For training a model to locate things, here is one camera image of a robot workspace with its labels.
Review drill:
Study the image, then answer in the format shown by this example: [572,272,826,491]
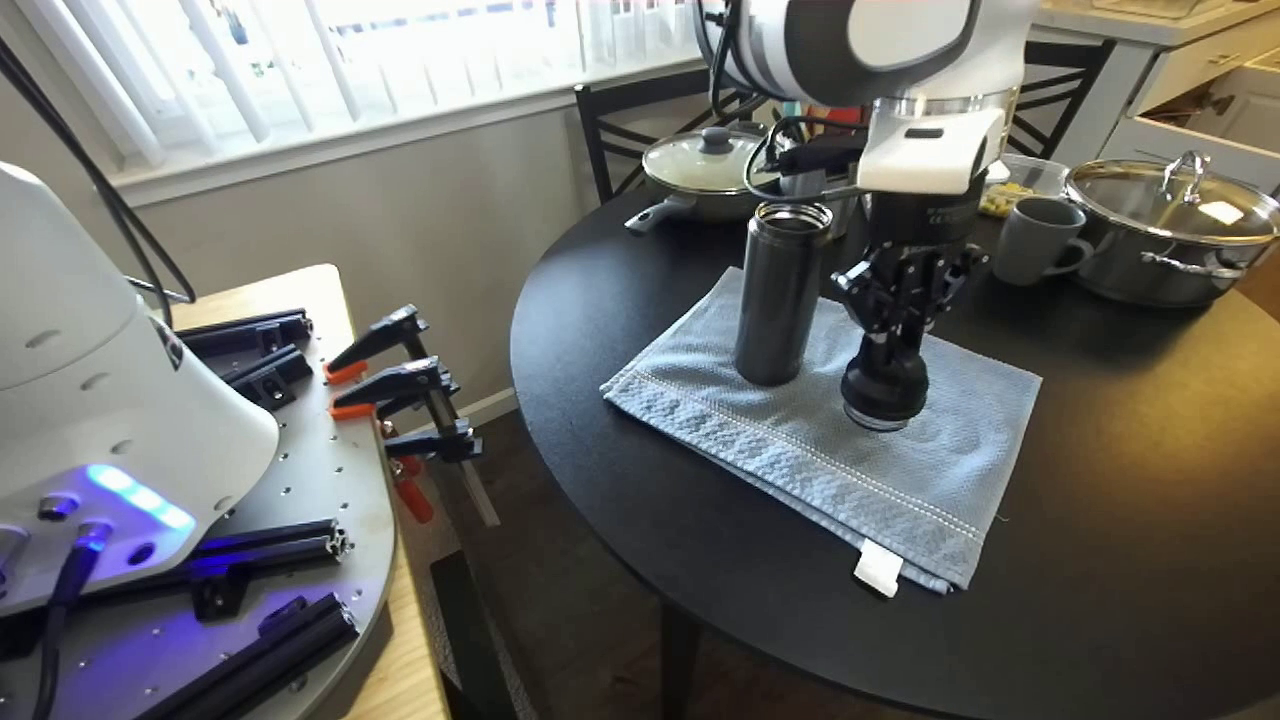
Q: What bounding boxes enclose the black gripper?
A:
[826,189,991,354]

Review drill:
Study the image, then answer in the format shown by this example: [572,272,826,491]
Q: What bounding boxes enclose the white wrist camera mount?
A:
[853,100,1006,199]

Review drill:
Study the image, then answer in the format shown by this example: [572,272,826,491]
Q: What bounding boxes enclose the wooden stand table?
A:
[149,258,457,720]

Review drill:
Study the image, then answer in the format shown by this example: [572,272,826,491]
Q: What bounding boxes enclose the grey ceramic mug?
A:
[988,193,1096,293]

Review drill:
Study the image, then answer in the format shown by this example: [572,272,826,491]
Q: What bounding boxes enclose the white window blinds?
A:
[12,0,713,166]

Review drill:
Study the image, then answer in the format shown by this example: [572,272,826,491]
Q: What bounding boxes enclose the dark metal flask bottle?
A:
[727,194,838,393]

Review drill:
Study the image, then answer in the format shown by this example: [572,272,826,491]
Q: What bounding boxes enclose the black clamp orange trigger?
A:
[329,352,504,533]
[318,300,432,393]

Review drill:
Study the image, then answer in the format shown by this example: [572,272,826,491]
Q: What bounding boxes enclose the grey robot mounting plate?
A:
[0,297,403,720]

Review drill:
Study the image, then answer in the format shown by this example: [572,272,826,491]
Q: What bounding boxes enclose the black metal bracket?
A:
[175,303,318,412]

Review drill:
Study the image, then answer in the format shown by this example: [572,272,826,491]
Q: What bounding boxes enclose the stainless steel pot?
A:
[1059,157,1280,316]

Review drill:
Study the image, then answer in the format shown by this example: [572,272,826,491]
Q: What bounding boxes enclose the black hanging cable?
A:
[0,37,200,323]

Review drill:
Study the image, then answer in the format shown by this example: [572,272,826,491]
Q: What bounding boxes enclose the black wooden chair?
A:
[1003,37,1118,162]
[572,61,751,209]

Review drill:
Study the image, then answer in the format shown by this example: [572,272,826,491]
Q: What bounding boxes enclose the white kitchen cabinet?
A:
[1030,0,1280,193]

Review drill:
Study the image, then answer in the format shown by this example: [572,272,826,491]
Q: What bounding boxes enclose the light blue towel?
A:
[594,264,1048,602]

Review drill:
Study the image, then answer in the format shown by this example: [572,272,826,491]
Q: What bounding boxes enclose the black aluminium rail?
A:
[77,517,350,624]
[128,586,363,720]

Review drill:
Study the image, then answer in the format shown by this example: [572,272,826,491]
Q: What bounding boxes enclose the black base plug cable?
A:
[28,520,117,720]

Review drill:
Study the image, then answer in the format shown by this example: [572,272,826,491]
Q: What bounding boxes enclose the grey frying pan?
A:
[620,127,770,238]

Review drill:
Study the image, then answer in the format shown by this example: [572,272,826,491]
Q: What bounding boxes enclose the black flask lid with handle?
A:
[837,333,935,435]

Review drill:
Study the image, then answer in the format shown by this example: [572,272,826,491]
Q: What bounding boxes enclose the glass pot lid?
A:
[1062,147,1280,253]

